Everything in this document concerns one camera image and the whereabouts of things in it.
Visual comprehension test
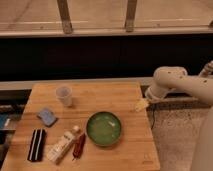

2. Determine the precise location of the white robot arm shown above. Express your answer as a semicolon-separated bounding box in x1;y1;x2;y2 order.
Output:
135;66;213;171

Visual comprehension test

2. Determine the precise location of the green ceramic bowl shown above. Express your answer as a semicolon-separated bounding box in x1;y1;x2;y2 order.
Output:
86;111;122;147

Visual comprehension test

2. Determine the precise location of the red brown pen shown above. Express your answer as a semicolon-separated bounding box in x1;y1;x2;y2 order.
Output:
73;133;86;158

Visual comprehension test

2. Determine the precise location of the blue sponge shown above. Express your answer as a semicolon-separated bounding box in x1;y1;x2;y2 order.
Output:
37;108;57;127

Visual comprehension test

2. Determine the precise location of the white tube bottle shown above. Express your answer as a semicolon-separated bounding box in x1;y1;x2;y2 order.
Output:
46;125;80;164

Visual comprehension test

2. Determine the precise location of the black striped eraser block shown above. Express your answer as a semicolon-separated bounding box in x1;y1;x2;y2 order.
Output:
27;129;46;162

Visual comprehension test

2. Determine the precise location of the grey hose at right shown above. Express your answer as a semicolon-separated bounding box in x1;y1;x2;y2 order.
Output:
199;60;213;78

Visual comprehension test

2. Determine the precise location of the right metal window post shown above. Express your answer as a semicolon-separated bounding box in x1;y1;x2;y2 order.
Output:
124;0;137;32

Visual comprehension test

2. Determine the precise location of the metal window post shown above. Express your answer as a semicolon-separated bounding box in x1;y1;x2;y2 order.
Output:
124;0;137;32
57;0;73;34

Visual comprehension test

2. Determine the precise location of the left metal window post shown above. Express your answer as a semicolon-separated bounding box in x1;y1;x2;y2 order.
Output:
57;0;73;34

